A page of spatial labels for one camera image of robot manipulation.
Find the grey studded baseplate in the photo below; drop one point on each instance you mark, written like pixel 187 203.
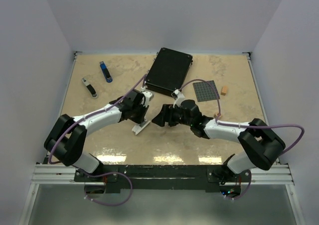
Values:
pixel 204 92

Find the aluminium frame rail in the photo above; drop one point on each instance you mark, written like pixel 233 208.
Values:
pixel 45 174

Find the black hard case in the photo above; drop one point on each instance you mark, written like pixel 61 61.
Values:
pixel 168 71

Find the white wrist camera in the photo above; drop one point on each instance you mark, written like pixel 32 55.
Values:
pixel 178 98
pixel 147 97

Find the black and silver stapler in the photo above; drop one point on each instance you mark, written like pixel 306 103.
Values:
pixel 90 88

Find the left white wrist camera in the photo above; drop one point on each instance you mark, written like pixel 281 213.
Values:
pixel 147 97

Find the plain wooden block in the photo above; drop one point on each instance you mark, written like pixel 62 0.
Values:
pixel 224 90

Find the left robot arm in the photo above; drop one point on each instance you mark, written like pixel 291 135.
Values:
pixel 67 138

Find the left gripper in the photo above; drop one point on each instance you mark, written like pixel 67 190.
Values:
pixel 140 119

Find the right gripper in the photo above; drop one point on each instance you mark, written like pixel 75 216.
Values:
pixel 160 119

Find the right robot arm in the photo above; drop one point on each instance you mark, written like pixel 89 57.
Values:
pixel 262 146

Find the blue stapler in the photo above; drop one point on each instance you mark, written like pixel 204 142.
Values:
pixel 106 72

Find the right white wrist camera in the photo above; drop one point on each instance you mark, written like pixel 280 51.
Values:
pixel 178 98

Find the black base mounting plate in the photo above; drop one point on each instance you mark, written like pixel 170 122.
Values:
pixel 210 178

